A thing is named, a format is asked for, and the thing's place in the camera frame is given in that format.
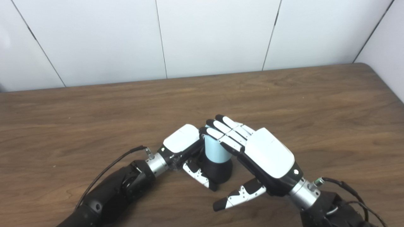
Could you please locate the white and black left hand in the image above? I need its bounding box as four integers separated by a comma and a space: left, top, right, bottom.
157, 124, 218, 192

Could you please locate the white and black right hand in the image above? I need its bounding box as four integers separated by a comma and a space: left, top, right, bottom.
199, 114, 304, 212

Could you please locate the light blue cylinder cup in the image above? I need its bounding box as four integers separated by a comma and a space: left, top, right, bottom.
204, 125, 232, 164

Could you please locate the black flared nozzle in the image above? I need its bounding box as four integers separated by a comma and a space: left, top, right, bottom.
200, 158, 233, 184

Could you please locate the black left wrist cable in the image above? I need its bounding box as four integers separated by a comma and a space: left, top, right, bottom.
74, 145, 155, 212

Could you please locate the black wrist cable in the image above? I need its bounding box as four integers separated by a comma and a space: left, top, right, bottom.
314, 177, 389, 227
74, 145, 155, 212

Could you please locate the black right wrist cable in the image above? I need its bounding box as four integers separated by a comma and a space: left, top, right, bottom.
314, 177, 389, 227

